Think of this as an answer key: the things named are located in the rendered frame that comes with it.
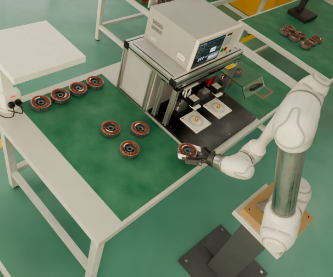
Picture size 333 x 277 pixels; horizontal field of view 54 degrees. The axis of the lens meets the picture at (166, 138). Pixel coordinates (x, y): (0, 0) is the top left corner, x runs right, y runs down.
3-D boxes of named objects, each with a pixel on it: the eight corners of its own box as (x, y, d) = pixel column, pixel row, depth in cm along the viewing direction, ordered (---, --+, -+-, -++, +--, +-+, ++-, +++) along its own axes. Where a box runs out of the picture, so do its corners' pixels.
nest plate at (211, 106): (231, 111, 232) (232, 110, 231) (218, 119, 223) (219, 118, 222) (215, 98, 237) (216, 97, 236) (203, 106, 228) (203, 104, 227)
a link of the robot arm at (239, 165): (220, 177, 172) (234, 165, 180) (246, 187, 162) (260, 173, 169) (218, 160, 167) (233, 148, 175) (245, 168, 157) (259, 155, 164)
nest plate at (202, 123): (210, 124, 217) (211, 123, 217) (196, 133, 208) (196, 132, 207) (194, 110, 223) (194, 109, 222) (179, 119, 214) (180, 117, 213)
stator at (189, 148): (199, 155, 193) (201, 151, 190) (187, 164, 186) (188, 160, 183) (185, 143, 197) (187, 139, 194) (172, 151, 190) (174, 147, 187)
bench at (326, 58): (349, 82, 465) (387, 35, 412) (289, 136, 353) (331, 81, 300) (286, 41, 504) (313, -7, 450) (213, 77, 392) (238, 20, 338)
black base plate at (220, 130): (255, 119, 236) (256, 117, 234) (199, 160, 197) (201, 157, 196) (207, 82, 252) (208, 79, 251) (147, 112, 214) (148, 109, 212)
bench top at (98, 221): (303, 92, 285) (306, 88, 282) (98, 248, 152) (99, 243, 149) (216, 31, 321) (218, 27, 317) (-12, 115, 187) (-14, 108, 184)
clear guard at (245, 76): (264, 87, 220) (268, 79, 215) (244, 99, 205) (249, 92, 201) (227, 60, 231) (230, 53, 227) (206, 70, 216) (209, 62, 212)
